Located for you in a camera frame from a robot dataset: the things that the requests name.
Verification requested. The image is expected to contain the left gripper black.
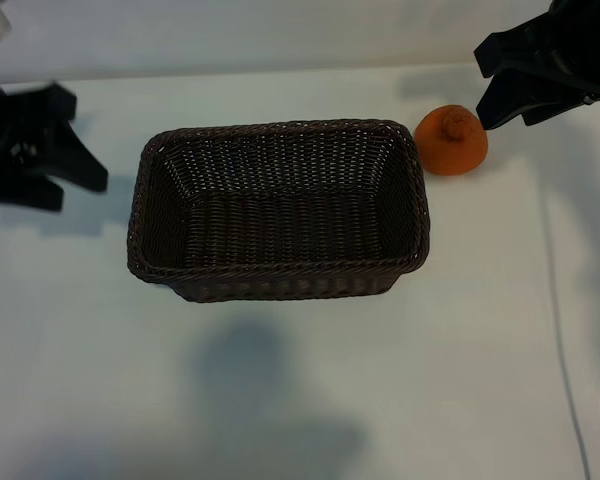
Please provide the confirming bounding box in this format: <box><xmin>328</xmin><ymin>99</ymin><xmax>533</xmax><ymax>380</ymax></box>
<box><xmin>0</xmin><ymin>74</ymin><xmax>109</xmax><ymax>213</ymax></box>

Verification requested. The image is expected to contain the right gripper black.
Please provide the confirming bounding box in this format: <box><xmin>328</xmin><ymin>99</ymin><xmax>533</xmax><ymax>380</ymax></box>
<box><xmin>473</xmin><ymin>0</ymin><xmax>600</xmax><ymax>131</ymax></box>

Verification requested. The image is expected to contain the orange with knobby stem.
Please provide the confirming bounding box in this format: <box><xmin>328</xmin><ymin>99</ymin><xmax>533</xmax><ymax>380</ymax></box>
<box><xmin>413</xmin><ymin>103</ymin><xmax>490</xmax><ymax>177</ymax></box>

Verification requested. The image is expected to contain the dark brown wicker basket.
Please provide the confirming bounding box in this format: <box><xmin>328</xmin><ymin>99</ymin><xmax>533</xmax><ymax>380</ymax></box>
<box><xmin>126</xmin><ymin>118</ymin><xmax>434</xmax><ymax>304</ymax></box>

